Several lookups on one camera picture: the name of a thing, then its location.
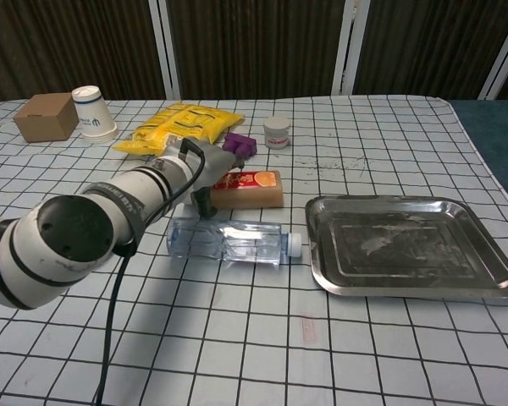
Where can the brown drink bottle red label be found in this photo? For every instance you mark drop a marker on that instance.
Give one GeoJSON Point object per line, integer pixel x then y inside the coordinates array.
{"type": "Point", "coordinates": [254, 192]}

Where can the rectangular metal tray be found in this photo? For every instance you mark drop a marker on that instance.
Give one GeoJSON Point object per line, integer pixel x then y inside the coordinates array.
{"type": "Point", "coordinates": [406, 254]}

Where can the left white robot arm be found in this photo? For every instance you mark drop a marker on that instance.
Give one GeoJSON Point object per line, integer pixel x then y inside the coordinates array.
{"type": "Point", "coordinates": [67, 237]}

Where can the purple plastic block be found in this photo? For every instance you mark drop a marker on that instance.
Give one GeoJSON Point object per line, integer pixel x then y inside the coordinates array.
{"type": "Point", "coordinates": [241, 146]}

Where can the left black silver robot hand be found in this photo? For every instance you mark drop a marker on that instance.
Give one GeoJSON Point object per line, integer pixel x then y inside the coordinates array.
{"type": "Point", "coordinates": [218, 165]}

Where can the white paper cup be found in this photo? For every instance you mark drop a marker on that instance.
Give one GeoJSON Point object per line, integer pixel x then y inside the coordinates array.
{"type": "Point", "coordinates": [94, 118]}

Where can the small white jar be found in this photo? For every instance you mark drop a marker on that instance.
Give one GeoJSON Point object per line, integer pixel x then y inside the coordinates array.
{"type": "Point", "coordinates": [277, 133]}

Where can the dark slatted partition screen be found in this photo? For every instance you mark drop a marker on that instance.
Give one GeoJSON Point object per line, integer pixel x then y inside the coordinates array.
{"type": "Point", "coordinates": [254, 46]}

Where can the yellow snack bag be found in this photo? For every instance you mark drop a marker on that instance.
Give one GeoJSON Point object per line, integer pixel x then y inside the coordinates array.
{"type": "Point", "coordinates": [186, 122]}

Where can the brown cardboard box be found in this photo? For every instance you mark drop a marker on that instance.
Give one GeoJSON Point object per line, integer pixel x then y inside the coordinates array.
{"type": "Point", "coordinates": [46, 118]}

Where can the white checked tablecloth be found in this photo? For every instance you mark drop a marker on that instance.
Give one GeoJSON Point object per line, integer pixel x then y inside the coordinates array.
{"type": "Point", "coordinates": [254, 338]}

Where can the clear plastic bottle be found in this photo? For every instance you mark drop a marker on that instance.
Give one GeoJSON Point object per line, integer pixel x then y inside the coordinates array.
{"type": "Point", "coordinates": [237, 243]}

